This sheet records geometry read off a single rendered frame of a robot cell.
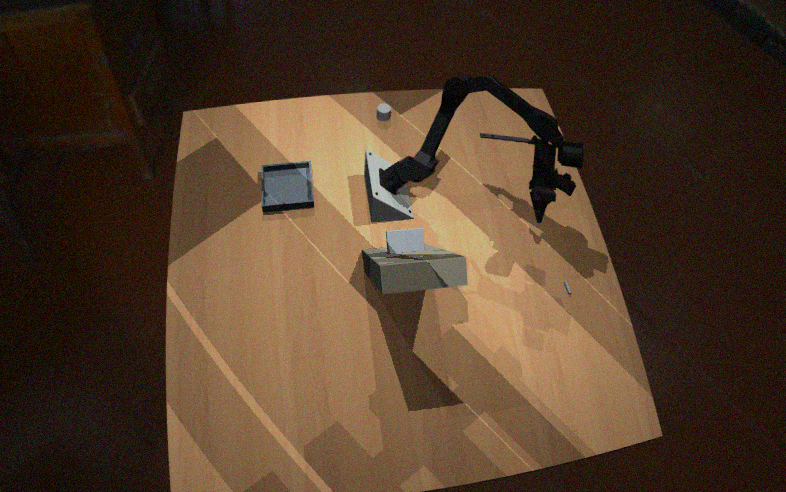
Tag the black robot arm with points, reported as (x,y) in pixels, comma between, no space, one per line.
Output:
(416,169)

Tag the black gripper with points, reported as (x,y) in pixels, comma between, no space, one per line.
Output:
(542,193)

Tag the grey cylinder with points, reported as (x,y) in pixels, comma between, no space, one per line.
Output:
(384,111)

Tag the black panel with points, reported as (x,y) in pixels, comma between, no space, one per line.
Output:
(393,273)

